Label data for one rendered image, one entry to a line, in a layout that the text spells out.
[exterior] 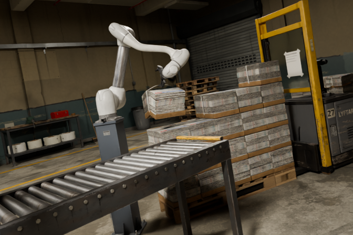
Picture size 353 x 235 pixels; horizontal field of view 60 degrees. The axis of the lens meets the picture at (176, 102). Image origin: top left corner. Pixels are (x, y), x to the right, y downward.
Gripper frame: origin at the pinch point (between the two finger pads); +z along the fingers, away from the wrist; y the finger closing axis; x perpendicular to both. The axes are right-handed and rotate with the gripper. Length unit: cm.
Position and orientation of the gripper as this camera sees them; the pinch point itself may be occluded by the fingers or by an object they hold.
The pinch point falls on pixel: (158, 77)
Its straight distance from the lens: 282.5
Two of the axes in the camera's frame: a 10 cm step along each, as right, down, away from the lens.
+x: 9.1, -1.6, 3.7
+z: -3.6, 0.9, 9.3
